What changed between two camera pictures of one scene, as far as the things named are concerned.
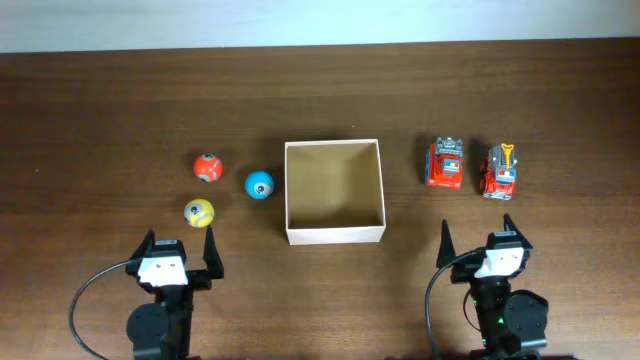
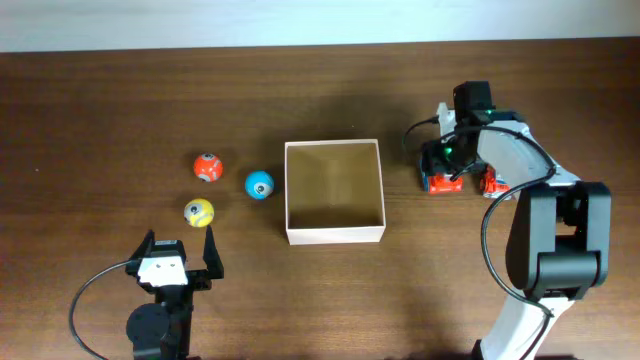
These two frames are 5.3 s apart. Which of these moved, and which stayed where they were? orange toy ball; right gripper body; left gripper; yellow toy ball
Moved: right gripper body
Stayed: yellow toy ball; left gripper; orange toy ball
